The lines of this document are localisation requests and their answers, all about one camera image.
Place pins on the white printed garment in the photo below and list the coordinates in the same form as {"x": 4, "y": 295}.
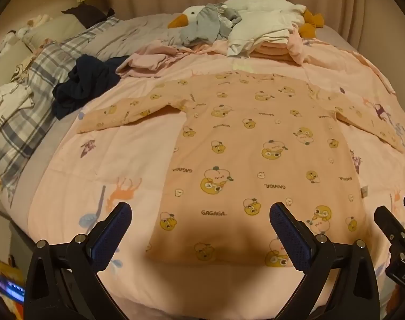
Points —
{"x": 5, "y": 103}

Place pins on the small plush toy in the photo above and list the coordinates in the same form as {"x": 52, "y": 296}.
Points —
{"x": 29, "y": 26}

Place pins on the light pink garment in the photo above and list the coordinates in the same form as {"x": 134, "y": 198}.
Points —
{"x": 299, "y": 45}

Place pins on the pink cartoon print shirt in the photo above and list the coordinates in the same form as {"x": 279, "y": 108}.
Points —
{"x": 249, "y": 146}

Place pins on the grey garment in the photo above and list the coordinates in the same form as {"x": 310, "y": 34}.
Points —
{"x": 202, "y": 26}

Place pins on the grey plaid pillow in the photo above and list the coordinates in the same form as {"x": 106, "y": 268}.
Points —
{"x": 52, "y": 60}

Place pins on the beige pillow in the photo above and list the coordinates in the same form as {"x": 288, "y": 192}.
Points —
{"x": 52, "y": 28}

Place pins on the folded peach clothes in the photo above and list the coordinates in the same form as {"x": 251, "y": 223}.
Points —
{"x": 272, "y": 50}

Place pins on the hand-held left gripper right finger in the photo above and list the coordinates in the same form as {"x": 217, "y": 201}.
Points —
{"x": 289, "y": 236}

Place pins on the colourful box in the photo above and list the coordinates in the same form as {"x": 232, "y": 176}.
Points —
{"x": 5, "y": 283}

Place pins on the white goose plush toy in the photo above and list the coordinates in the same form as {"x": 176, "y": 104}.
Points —
{"x": 259, "y": 5}

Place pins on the crumpled pink garment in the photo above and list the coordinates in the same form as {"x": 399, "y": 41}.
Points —
{"x": 149, "y": 58}

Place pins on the dark brown cloth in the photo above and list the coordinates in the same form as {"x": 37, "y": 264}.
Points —
{"x": 87, "y": 15}

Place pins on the pink animal print blanket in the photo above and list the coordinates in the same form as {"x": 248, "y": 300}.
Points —
{"x": 139, "y": 146}

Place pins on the dark navy garment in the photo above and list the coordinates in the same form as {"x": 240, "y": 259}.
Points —
{"x": 85, "y": 80}

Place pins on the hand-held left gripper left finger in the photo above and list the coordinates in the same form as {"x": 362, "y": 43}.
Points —
{"x": 112, "y": 233}

